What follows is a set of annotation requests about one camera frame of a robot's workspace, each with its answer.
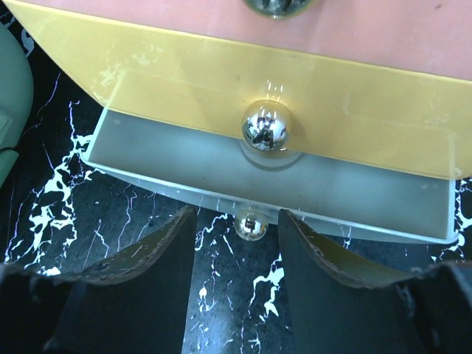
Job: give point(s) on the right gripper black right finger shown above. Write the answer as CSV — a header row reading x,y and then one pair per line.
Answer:
x,y
341,302

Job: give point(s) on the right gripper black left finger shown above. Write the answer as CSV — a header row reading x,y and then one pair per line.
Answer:
x,y
134,301

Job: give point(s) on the white cylindrical drawer cabinet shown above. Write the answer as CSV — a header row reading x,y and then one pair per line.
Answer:
x,y
354,115

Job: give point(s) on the green hard-shell suitcase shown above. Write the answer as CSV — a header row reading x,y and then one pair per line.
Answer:
x,y
17,91

